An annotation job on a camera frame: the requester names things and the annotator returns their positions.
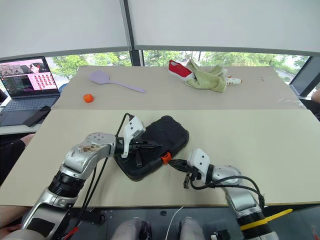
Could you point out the orange case latch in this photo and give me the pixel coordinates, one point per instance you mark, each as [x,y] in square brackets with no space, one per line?
[166,158]

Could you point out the person at table edge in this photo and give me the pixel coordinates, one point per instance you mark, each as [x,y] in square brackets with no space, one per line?
[317,95]

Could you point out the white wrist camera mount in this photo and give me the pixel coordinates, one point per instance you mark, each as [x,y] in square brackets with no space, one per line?
[200,161]
[132,130]

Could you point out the open laptop pink screen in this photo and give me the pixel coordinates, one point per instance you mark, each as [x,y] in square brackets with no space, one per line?
[27,80]

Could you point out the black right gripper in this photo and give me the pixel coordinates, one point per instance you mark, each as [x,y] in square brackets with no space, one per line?
[193,173]

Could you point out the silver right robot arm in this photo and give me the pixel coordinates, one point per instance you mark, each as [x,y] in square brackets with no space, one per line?
[237,190]

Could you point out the white roller blind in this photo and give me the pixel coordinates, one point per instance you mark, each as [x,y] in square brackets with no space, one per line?
[225,22]
[62,22]

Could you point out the grey robot leg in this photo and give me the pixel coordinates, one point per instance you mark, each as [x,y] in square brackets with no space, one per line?
[191,228]
[127,228]

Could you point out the small orange ball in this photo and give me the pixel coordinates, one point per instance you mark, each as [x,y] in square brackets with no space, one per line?
[88,98]

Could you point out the dark grey monitor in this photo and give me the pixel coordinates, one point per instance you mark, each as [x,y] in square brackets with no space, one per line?
[306,80]

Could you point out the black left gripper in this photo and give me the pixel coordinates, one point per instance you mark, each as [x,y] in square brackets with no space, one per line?
[136,147]

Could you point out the grey robot left leg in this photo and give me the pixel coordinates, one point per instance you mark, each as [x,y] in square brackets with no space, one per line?
[127,228]

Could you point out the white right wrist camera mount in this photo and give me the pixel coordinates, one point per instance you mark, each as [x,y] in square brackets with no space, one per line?
[200,161]

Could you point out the purple silicone spatula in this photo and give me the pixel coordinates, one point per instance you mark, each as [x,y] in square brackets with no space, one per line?
[100,77]

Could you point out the black smartphone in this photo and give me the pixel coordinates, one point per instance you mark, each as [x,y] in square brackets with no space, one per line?
[37,116]

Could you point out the green towel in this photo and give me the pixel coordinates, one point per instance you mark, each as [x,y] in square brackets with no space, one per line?
[210,81]

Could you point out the person's bare forearm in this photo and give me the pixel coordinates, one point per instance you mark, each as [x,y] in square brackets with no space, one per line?
[12,217]

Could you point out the black plastic tool case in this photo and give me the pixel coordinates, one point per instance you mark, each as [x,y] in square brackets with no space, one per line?
[167,135]

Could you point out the red canvas shoe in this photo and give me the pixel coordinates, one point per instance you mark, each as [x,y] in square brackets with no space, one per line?
[178,69]

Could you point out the dark window frame post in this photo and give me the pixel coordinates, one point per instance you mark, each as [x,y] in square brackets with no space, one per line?
[133,32]

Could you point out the black white floor device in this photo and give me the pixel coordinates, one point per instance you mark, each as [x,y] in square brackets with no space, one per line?
[221,235]

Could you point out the small black floor object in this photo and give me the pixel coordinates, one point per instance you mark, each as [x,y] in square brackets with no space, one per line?
[163,213]

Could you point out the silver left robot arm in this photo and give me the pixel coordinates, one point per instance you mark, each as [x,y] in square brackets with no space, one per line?
[80,160]

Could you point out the seated person dark clothes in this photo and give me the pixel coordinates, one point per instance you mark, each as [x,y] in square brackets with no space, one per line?
[12,155]

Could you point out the grey robot right leg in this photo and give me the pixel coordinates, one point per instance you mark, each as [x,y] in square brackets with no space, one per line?
[191,228]

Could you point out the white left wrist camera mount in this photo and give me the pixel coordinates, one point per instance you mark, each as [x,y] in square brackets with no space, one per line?
[132,130]

